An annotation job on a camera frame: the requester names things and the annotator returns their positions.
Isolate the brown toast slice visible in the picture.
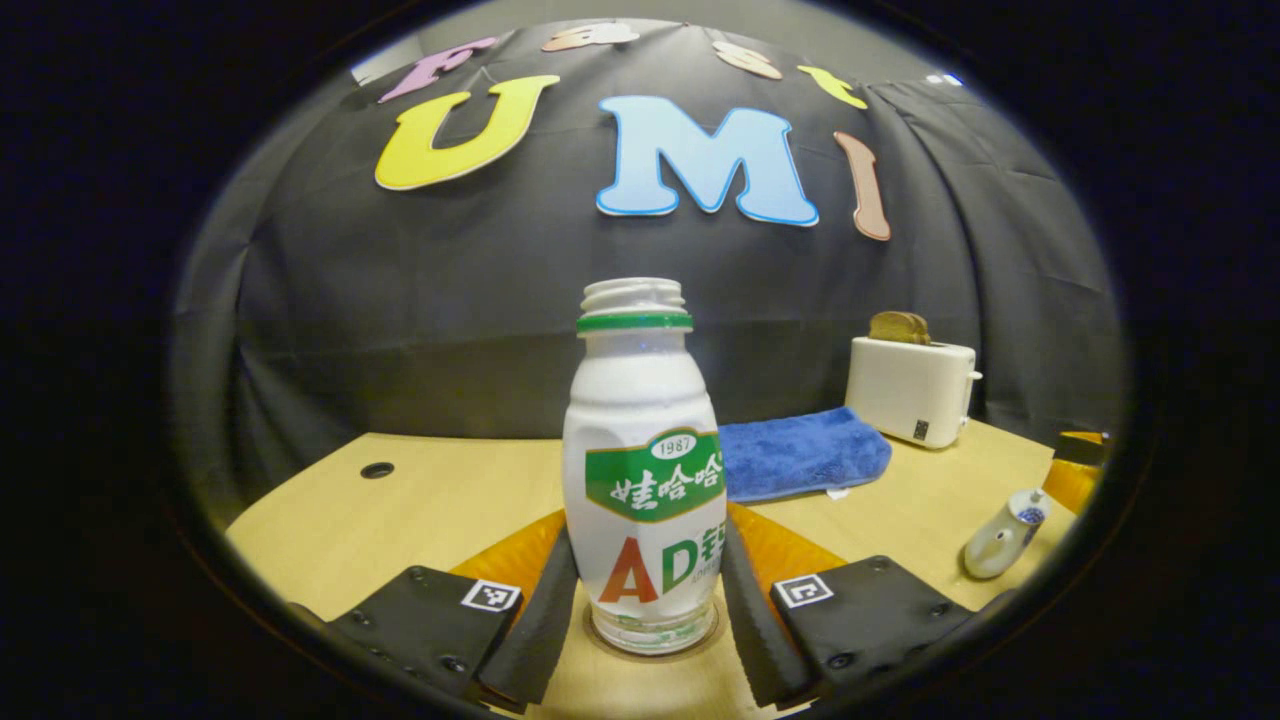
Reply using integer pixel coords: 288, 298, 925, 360
868, 311, 932, 346

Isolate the white blue-patterned teacup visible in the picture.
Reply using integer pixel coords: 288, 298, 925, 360
962, 503, 1033, 581

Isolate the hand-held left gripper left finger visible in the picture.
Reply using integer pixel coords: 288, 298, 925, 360
290, 508, 581, 713

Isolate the blue towel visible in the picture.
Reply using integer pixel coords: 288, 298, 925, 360
718, 406, 893, 504

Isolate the black backdrop cloth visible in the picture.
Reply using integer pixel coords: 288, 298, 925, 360
175, 20, 1126, 501

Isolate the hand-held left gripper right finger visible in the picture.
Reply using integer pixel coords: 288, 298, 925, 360
722, 503, 1001, 709

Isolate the white green-label water bottle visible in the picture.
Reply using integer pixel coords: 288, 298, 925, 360
562, 277, 728, 656

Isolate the white toaster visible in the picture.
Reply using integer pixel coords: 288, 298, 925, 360
845, 336, 984, 450

